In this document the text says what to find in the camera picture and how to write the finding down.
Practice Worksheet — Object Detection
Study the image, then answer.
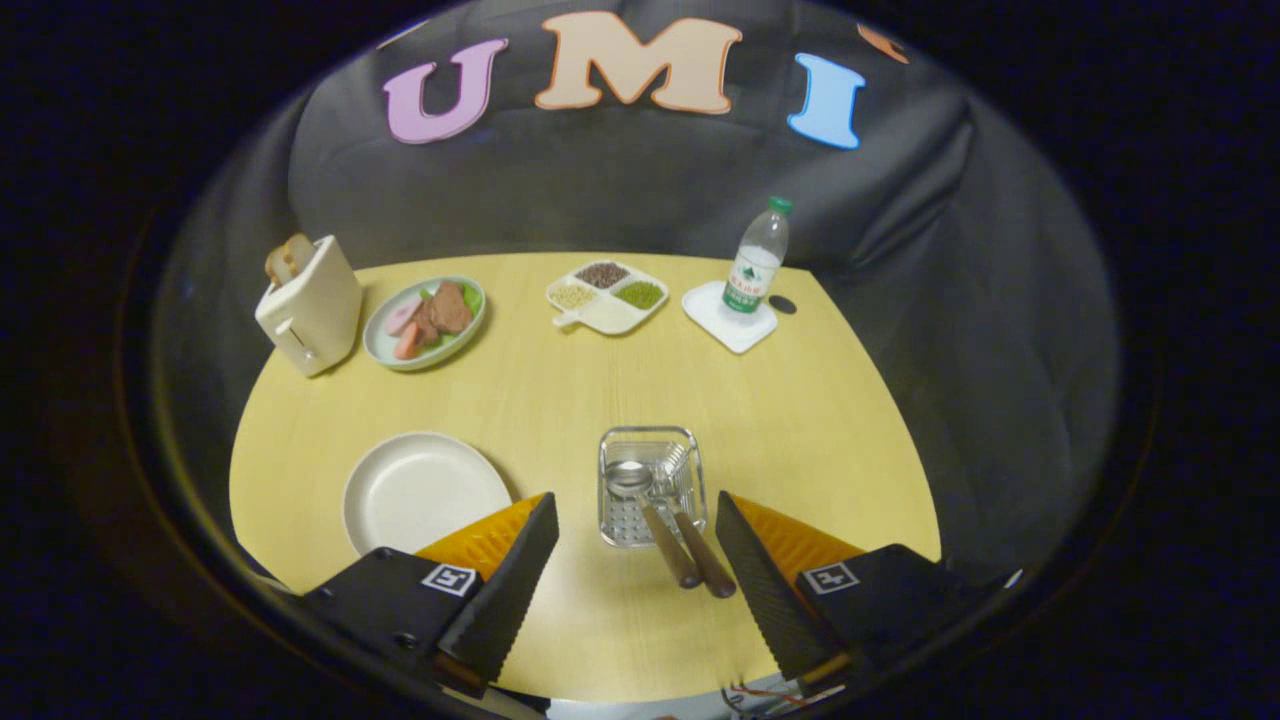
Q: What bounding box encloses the white square coaster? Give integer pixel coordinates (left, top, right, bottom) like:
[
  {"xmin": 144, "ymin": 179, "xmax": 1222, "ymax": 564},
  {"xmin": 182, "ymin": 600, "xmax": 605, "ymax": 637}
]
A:
[{"xmin": 682, "ymin": 280, "xmax": 779, "ymax": 355}]

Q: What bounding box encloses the pale green food plate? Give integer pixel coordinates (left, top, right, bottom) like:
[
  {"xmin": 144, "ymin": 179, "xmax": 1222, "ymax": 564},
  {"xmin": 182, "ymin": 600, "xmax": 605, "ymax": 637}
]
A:
[{"xmin": 362, "ymin": 276, "xmax": 488, "ymax": 373}]

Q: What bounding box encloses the large brown meat piece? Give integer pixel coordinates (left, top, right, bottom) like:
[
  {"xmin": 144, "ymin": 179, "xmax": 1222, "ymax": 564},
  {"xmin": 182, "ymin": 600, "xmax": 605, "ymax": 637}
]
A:
[{"xmin": 428, "ymin": 281, "xmax": 475, "ymax": 336}]

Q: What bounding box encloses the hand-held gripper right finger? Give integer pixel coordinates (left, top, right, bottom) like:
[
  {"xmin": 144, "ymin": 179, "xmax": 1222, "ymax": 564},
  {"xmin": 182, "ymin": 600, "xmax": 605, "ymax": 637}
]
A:
[{"xmin": 715, "ymin": 490, "xmax": 1001, "ymax": 699}]

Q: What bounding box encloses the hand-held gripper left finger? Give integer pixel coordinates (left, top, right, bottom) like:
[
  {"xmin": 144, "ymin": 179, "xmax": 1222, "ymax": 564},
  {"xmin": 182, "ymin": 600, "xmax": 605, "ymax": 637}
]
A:
[{"xmin": 300, "ymin": 491, "xmax": 561, "ymax": 699}]

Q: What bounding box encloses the fork with wooden handle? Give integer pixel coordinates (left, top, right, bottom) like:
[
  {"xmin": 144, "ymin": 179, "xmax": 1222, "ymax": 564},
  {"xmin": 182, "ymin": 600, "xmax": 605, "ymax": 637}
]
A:
[{"xmin": 655, "ymin": 445, "xmax": 738, "ymax": 600}]

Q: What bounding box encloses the clear cutlery drain basket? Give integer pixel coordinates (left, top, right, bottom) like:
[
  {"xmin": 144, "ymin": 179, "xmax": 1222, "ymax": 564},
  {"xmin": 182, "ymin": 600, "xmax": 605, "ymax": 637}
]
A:
[{"xmin": 598, "ymin": 426, "xmax": 709, "ymax": 550}]

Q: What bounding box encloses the clear green-capped water bottle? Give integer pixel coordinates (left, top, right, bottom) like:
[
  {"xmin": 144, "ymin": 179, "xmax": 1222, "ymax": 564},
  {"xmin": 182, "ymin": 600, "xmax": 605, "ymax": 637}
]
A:
[{"xmin": 722, "ymin": 196, "xmax": 795, "ymax": 315}]

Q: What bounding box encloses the cream toaster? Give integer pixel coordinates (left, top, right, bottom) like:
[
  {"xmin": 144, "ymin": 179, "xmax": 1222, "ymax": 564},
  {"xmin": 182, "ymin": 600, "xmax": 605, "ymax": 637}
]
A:
[{"xmin": 254, "ymin": 235, "xmax": 364, "ymax": 379}]

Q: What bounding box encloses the white divided dish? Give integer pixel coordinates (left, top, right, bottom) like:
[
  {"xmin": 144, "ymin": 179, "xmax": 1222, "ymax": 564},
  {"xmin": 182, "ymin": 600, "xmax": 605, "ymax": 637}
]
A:
[{"xmin": 545, "ymin": 260, "xmax": 670, "ymax": 337}]

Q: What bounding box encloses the white round plate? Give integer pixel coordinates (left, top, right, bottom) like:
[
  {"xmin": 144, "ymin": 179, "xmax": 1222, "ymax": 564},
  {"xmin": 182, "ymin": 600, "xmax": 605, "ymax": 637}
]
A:
[{"xmin": 343, "ymin": 431, "xmax": 514, "ymax": 557}]

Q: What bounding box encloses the spoon with wooden handle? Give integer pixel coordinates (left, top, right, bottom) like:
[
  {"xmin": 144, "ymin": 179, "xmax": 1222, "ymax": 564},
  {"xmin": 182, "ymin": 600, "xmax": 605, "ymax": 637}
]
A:
[{"xmin": 605, "ymin": 460, "xmax": 703, "ymax": 590}]

